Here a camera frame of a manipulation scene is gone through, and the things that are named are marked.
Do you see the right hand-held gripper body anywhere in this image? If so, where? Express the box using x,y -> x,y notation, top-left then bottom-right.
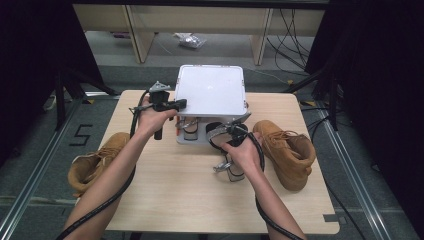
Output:
221,112 -> 252,148

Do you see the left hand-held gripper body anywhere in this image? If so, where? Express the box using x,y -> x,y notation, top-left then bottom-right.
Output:
148,80 -> 172,141

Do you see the black sandal with silver straps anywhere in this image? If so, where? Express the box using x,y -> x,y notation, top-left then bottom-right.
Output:
205,121 -> 249,183
175,117 -> 200,142

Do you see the white two-tier shoe rack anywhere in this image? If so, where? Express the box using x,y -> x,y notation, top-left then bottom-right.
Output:
171,64 -> 249,147

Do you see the tan suede boot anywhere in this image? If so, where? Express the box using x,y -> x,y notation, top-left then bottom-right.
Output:
252,119 -> 317,193
67,131 -> 132,198

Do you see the person's left hand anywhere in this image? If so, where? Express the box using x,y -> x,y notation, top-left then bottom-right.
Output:
136,97 -> 179,138

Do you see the person's right hand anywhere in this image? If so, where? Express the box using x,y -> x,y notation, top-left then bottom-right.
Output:
220,131 -> 265,175

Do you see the crumpled clear plastic bag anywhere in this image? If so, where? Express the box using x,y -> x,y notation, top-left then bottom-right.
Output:
173,32 -> 207,50

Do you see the beige wooden desk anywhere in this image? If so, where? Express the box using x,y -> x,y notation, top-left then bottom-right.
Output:
73,3 -> 326,66

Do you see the black metal stand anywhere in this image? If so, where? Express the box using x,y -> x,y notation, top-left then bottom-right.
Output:
283,63 -> 339,132
53,66 -> 119,131

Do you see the black curtain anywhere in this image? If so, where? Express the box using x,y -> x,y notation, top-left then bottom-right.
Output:
304,0 -> 424,231
0,0 -> 104,168

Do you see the right hand-held gripper black cable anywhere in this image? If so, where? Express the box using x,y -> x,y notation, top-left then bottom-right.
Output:
246,131 -> 304,240

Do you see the hand-held gripper black cable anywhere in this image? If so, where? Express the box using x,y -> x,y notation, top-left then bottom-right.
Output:
246,131 -> 304,240
54,89 -> 151,240

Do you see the thin white cable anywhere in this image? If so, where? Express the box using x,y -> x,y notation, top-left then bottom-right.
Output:
244,66 -> 291,84

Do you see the bundle of black cables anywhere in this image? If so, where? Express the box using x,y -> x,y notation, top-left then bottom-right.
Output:
266,8 -> 314,71

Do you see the left hand-held gripper black cable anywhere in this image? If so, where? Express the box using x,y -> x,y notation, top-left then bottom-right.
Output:
54,89 -> 151,240

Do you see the aluminium rail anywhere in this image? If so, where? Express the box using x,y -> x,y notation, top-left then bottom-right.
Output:
0,99 -> 84,240
314,99 -> 391,240

